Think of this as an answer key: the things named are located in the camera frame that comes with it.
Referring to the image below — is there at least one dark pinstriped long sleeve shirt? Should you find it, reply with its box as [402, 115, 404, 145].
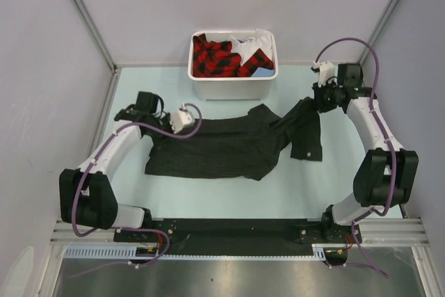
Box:
[145, 97, 323, 181]

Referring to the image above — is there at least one white shirt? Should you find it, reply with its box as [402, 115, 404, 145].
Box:
[229, 29, 273, 65]

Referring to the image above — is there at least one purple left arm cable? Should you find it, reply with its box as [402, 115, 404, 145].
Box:
[67, 102, 202, 279]

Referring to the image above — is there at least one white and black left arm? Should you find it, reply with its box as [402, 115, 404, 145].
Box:
[59, 91, 170, 241]

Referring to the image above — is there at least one white plastic bin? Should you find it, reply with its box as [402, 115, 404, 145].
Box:
[188, 29, 279, 100]

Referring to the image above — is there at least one aluminium frame rail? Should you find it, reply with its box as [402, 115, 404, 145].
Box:
[49, 218, 430, 248]

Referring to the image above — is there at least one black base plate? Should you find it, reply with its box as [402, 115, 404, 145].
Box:
[113, 217, 364, 244]

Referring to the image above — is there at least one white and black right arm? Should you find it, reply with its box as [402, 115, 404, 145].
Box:
[311, 61, 419, 243]

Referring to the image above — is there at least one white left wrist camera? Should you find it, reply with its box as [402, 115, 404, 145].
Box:
[169, 104, 195, 134]

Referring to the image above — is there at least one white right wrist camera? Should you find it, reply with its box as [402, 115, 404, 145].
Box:
[311, 61, 337, 88]

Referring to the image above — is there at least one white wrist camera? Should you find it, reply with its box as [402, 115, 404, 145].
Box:
[169, 104, 195, 134]
[311, 61, 337, 88]

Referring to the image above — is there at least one light blue shirt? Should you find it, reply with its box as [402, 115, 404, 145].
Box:
[251, 67, 275, 78]

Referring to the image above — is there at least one red black plaid shirt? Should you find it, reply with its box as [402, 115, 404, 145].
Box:
[191, 33, 275, 79]

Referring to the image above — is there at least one white slotted cable duct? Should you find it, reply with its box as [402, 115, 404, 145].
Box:
[64, 245, 325, 262]

